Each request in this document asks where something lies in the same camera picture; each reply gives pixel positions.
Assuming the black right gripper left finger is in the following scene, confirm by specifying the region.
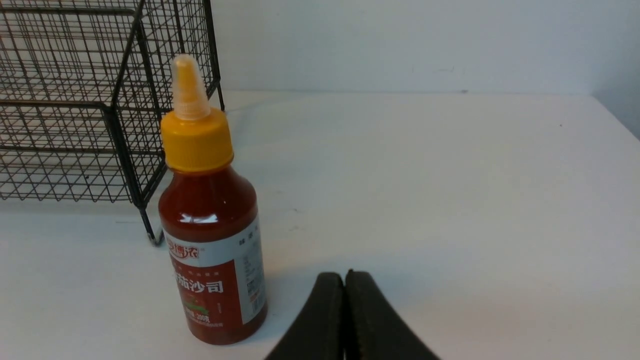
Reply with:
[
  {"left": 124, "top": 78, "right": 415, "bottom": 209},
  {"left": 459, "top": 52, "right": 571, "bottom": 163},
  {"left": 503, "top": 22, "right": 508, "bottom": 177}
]
[{"left": 266, "top": 272, "right": 345, "bottom": 360}]

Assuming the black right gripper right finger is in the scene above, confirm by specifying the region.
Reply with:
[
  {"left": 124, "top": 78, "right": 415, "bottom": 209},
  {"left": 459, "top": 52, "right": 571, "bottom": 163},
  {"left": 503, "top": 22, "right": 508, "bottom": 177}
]
[{"left": 345, "top": 269, "right": 439, "bottom": 360}]

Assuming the red sauce bottle yellow cap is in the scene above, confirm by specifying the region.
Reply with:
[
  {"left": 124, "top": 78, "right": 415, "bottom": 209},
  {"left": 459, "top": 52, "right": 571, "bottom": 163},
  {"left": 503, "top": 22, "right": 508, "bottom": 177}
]
[{"left": 158, "top": 54, "right": 268, "bottom": 346}]

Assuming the black wire mesh shelf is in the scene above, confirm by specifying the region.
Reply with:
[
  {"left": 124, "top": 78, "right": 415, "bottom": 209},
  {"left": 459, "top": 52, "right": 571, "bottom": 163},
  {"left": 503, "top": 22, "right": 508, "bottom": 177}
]
[{"left": 0, "top": 0, "right": 224, "bottom": 246}]

